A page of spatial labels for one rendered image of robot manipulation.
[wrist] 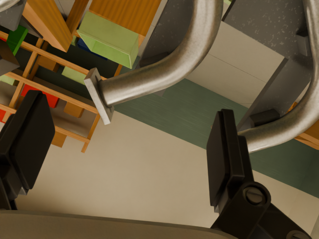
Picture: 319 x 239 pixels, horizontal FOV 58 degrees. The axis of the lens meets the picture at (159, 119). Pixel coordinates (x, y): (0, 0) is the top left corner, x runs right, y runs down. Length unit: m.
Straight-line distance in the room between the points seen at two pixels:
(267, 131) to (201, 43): 0.14
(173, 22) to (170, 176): 6.15
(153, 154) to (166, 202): 1.12
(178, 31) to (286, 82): 0.16
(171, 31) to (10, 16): 0.18
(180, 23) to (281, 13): 0.12
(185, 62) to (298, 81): 0.17
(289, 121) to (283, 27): 0.11
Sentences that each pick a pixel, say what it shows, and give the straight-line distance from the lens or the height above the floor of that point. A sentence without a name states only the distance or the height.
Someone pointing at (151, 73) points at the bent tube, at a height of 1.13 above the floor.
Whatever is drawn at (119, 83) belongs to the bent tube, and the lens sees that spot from 0.31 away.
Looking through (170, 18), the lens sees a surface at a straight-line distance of 0.34.
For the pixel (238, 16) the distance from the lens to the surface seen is 0.37.
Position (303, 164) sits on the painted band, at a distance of 7.79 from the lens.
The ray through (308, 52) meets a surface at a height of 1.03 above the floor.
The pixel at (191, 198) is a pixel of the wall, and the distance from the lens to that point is 6.72.
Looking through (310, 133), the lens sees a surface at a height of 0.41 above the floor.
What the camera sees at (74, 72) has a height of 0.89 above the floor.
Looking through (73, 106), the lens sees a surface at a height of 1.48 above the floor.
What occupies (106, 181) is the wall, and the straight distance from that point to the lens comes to 6.32.
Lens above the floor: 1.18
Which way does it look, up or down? 1 degrees down
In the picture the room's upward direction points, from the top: 157 degrees counter-clockwise
